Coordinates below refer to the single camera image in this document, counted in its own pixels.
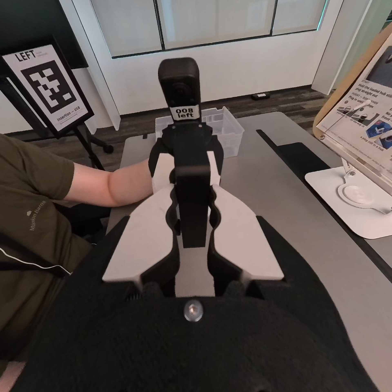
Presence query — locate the black lanyard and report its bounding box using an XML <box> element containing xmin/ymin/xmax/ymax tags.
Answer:
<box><xmin>0</xmin><ymin>233</ymin><xmax>71</xmax><ymax>279</ymax></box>

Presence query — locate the frosted glass window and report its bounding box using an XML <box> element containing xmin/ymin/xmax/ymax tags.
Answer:
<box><xmin>90</xmin><ymin>0</ymin><xmax>327</xmax><ymax>59</ymax></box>

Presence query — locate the black framed marker sign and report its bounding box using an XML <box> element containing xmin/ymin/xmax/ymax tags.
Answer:
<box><xmin>0</xmin><ymin>44</ymin><xmax>114</xmax><ymax>171</ymax></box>

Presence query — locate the white earphone cable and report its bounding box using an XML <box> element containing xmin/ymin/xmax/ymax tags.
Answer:
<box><xmin>0</xmin><ymin>247</ymin><xmax>67</xmax><ymax>275</ymax></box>

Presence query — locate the wooden instruction board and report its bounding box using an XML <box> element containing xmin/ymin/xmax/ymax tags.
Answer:
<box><xmin>313</xmin><ymin>23</ymin><xmax>392</xmax><ymax>182</ymax></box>

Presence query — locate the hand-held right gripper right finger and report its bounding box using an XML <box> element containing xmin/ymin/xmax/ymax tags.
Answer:
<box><xmin>208</xmin><ymin>185</ymin><xmax>285</xmax><ymax>297</ymax></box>

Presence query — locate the clear plastic bin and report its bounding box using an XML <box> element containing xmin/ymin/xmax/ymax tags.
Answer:
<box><xmin>155</xmin><ymin>106</ymin><xmax>245</xmax><ymax>159</ymax></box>

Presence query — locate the person's olive shirt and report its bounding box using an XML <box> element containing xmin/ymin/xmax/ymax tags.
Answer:
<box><xmin>0</xmin><ymin>133</ymin><xmax>93</xmax><ymax>365</ymax></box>

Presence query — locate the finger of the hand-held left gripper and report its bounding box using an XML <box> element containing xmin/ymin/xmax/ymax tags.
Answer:
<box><xmin>207</xmin><ymin>151</ymin><xmax>222</xmax><ymax>187</ymax></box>
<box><xmin>152</xmin><ymin>153</ymin><xmax>176</xmax><ymax>194</ymax></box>

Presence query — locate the large black wall screen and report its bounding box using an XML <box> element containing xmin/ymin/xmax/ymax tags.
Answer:
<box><xmin>0</xmin><ymin>0</ymin><xmax>90</xmax><ymax>71</ymax></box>

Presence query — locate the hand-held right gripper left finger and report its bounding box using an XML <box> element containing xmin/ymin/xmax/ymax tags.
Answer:
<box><xmin>102</xmin><ymin>185</ymin><xmax>179</xmax><ymax>297</ymax></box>

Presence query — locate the black USB hub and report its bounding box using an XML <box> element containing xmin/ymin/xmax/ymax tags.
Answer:
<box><xmin>175</xmin><ymin>165</ymin><xmax>213</xmax><ymax>248</ymax></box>

